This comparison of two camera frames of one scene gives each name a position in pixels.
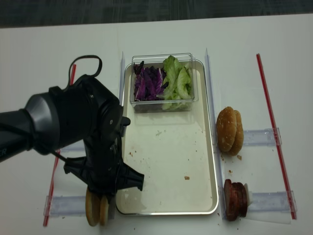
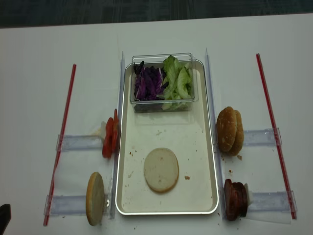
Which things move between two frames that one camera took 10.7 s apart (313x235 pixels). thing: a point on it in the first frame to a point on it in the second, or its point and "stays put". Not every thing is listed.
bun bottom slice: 103,210 to 161,170
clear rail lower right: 272,201 stays put
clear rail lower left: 67,205 stays put
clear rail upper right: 260,137 stays put
